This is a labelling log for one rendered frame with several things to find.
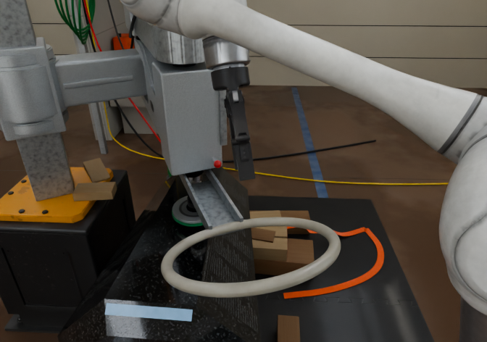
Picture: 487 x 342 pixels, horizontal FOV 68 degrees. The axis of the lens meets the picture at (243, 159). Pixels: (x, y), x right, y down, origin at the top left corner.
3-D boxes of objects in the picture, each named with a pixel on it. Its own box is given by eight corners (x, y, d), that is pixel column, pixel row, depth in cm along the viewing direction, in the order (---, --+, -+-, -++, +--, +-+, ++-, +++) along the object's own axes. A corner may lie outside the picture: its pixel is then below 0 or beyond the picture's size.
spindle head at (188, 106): (156, 146, 177) (144, 52, 155) (200, 139, 184) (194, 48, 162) (172, 182, 147) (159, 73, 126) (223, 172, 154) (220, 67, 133)
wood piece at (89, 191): (74, 201, 191) (72, 193, 188) (80, 191, 200) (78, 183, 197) (113, 199, 192) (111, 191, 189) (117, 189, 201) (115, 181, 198)
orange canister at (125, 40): (111, 64, 428) (106, 34, 412) (125, 54, 472) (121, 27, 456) (130, 64, 427) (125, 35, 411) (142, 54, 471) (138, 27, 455)
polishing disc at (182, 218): (163, 209, 169) (162, 208, 169) (197, 191, 183) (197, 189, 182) (193, 230, 157) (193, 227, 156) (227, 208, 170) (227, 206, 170)
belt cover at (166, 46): (127, 33, 202) (122, 1, 194) (172, 30, 210) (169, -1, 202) (157, 79, 123) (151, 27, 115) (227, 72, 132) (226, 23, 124)
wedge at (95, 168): (84, 169, 220) (82, 161, 218) (101, 164, 225) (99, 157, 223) (93, 183, 206) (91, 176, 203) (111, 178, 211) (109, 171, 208)
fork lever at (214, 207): (161, 155, 177) (159, 146, 174) (199, 148, 183) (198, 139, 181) (198, 240, 119) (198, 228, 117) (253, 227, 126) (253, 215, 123)
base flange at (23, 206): (-15, 220, 183) (-19, 212, 180) (38, 171, 226) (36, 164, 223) (80, 224, 180) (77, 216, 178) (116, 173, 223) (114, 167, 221)
